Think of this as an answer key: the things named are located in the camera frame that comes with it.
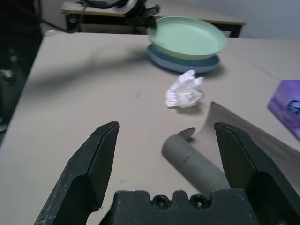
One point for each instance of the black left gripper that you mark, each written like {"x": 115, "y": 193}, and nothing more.
{"x": 138, "y": 14}

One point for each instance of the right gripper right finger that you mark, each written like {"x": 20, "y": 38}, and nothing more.
{"x": 257, "y": 168}

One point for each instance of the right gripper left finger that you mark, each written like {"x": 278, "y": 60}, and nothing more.
{"x": 79, "y": 175}

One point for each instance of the green plastic plate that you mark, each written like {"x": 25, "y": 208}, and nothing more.
{"x": 187, "y": 37}

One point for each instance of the grey glasses case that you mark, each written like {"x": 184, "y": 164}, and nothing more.
{"x": 187, "y": 157}

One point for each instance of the white tissue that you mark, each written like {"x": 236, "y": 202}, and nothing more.
{"x": 182, "y": 91}

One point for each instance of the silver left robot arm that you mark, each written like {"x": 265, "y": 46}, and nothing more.
{"x": 100, "y": 2}

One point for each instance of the blue plastic plate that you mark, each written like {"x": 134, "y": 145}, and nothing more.
{"x": 182, "y": 64}

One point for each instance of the beige side table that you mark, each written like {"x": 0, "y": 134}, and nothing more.
{"x": 211, "y": 21}

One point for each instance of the purple tissue pack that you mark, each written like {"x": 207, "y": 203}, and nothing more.
{"x": 286, "y": 105}

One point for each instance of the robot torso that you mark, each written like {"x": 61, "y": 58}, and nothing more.
{"x": 18, "y": 47}

